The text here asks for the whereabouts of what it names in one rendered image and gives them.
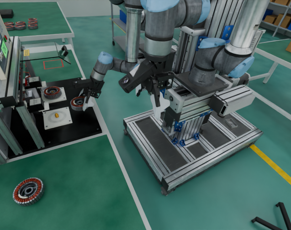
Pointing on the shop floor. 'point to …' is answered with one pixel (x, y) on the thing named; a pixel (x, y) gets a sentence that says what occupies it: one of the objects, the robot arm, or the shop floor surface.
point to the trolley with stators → (121, 21)
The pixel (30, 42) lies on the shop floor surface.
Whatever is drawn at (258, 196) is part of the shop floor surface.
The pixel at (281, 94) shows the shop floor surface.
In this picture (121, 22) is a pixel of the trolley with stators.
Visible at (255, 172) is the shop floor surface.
